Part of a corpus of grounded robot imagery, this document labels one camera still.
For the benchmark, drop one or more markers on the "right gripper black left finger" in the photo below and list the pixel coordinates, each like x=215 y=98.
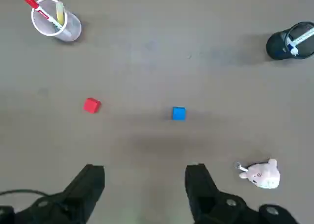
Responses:
x=81 y=192

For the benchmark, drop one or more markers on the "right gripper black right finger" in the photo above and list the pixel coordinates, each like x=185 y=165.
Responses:
x=201 y=192

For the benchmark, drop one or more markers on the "red magnetic block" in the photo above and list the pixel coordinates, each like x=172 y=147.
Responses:
x=91 y=106

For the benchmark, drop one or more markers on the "blue magnetic block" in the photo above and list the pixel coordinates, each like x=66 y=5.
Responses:
x=178 y=114

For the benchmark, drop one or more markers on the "pink plush toy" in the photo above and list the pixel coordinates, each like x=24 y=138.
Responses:
x=263 y=175

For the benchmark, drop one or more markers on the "black mesh pen cup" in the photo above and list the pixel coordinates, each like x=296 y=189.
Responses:
x=274 y=47

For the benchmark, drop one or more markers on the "clear plastic cup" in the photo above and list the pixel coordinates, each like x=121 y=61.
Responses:
x=72 y=28

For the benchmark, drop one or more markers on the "yellow highlighter pen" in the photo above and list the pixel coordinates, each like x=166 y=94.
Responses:
x=60 y=12

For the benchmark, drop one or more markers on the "white marker with blue cap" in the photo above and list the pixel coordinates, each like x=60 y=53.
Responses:
x=304 y=37

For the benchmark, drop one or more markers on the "white marker with red cap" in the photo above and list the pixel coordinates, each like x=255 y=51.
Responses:
x=30 y=1

